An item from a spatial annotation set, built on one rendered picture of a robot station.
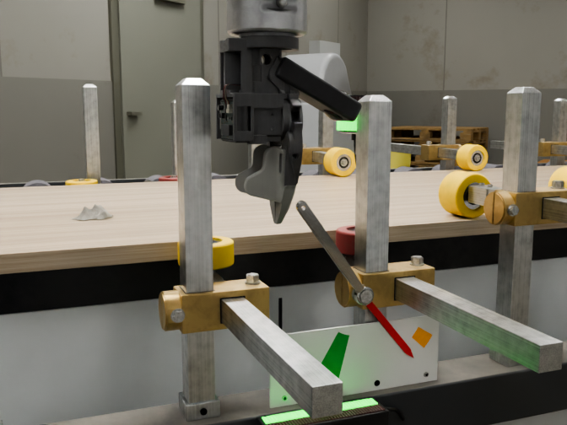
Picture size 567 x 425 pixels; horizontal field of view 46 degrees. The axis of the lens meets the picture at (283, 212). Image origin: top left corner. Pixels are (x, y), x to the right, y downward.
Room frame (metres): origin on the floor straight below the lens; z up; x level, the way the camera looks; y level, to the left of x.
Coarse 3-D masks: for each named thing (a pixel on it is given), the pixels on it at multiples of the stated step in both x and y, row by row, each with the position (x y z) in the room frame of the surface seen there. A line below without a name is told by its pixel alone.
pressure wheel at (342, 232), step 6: (342, 228) 1.04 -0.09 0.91; (348, 228) 1.05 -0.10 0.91; (354, 228) 1.05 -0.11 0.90; (336, 234) 1.03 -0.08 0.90; (342, 234) 1.01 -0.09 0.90; (348, 234) 1.00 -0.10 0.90; (354, 234) 0.99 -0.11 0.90; (336, 240) 1.03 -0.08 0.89; (342, 240) 1.01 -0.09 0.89; (348, 240) 1.00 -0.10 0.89; (354, 240) 0.99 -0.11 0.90; (342, 246) 1.01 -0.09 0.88; (348, 246) 1.00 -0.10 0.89; (342, 252) 1.01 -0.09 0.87; (348, 252) 1.00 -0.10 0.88
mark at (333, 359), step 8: (336, 336) 0.87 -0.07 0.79; (344, 336) 0.88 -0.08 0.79; (336, 344) 0.87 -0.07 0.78; (344, 344) 0.88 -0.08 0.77; (328, 352) 0.87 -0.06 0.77; (336, 352) 0.87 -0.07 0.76; (344, 352) 0.88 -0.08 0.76; (328, 360) 0.87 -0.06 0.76; (336, 360) 0.87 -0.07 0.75; (328, 368) 0.87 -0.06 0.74; (336, 368) 0.87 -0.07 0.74
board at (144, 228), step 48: (0, 192) 1.53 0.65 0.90; (48, 192) 1.53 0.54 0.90; (96, 192) 1.53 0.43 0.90; (144, 192) 1.53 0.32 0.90; (240, 192) 1.53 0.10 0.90; (336, 192) 1.53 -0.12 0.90; (432, 192) 1.53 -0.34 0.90; (0, 240) 0.97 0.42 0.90; (48, 240) 0.97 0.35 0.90; (96, 240) 0.97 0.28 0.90; (144, 240) 0.97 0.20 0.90; (240, 240) 1.00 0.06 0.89; (288, 240) 1.03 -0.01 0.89
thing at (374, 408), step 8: (360, 408) 0.83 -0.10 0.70; (368, 408) 0.83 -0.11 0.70; (376, 408) 0.83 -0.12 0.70; (328, 416) 0.81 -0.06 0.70; (336, 416) 0.81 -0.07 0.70; (344, 416) 0.81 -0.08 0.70; (352, 416) 0.81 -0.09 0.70; (272, 424) 0.79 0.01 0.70; (280, 424) 0.79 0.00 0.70; (288, 424) 0.79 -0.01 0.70; (296, 424) 0.79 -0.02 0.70; (304, 424) 0.79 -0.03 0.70
